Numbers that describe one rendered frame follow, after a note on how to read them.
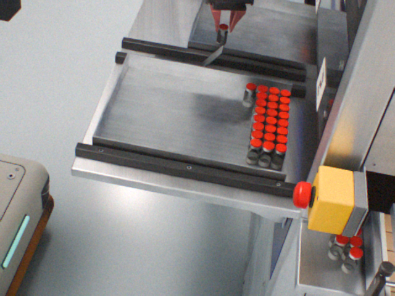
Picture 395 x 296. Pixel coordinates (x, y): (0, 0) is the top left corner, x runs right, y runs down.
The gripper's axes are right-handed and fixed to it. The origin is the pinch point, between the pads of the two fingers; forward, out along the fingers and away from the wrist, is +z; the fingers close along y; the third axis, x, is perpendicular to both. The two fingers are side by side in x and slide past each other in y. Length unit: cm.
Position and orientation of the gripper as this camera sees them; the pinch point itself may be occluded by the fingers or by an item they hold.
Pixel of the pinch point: (223, 28)
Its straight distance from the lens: 137.5
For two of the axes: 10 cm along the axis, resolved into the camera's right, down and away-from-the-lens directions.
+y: 9.9, -0.1, 1.4
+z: -0.8, 7.2, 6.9
